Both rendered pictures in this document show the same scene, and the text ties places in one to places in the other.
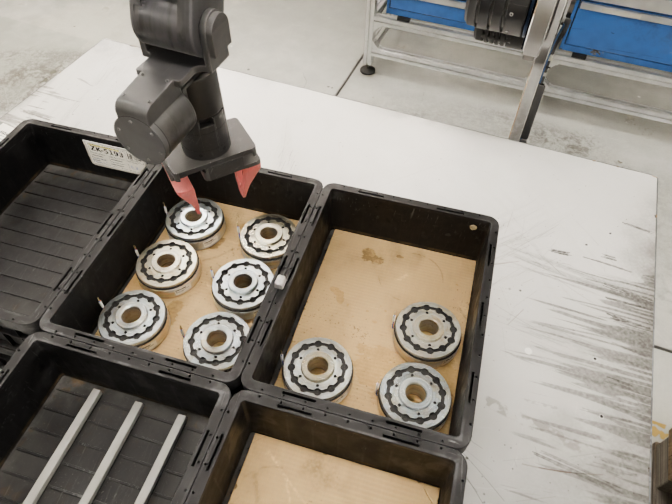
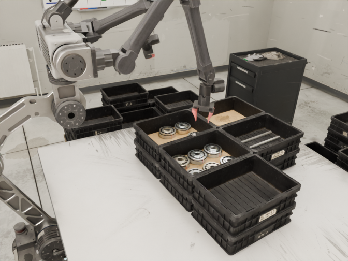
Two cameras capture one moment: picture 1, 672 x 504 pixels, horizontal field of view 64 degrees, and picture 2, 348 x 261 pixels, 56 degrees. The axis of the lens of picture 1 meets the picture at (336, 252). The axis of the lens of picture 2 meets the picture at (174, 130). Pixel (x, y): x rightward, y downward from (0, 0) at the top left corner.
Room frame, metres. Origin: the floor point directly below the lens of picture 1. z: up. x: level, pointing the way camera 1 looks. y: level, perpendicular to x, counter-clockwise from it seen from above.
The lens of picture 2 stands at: (1.71, 1.04, 1.86)
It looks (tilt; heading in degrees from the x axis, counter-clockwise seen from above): 30 degrees down; 222
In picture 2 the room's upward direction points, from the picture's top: 1 degrees clockwise
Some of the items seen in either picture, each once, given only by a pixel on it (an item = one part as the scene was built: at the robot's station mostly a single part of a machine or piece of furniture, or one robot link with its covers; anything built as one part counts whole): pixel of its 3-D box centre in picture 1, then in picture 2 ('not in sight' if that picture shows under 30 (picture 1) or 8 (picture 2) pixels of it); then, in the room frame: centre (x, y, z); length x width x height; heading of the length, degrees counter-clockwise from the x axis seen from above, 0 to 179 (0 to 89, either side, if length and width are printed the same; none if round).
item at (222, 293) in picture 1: (243, 283); (197, 154); (0.52, 0.15, 0.86); 0.10 x 0.10 x 0.01
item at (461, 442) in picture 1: (383, 296); (174, 127); (0.46, -0.07, 0.92); 0.40 x 0.30 x 0.02; 165
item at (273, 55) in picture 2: not in sight; (273, 55); (-1.41, -0.41, 0.88); 0.29 x 0.22 x 0.03; 160
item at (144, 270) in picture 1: (167, 263); (213, 168); (0.56, 0.28, 0.86); 0.10 x 0.10 x 0.01
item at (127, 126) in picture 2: not in sight; (140, 133); (-0.03, -0.93, 0.31); 0.40 x 0.30 x 0.34; 160
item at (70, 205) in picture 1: (44, 230); (245, 192); (0.62, 0.51, 0.87); 0.40 x 0.30 x 0.11; 165
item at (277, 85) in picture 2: not in sight; (260, 97); (-1.28, -0.41, 0.45); 0.60 x 0.45 x 0.90; 160
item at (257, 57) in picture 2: not in sight; (253, 57); (-1.20, -0.52, 0.88); 0.25 x 0.19 x 0.03; 160
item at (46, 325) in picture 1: (197, 250); (205, 151); (0.54, 0.22, 0.92); 0.40 x 0.30 x 0.02; 165
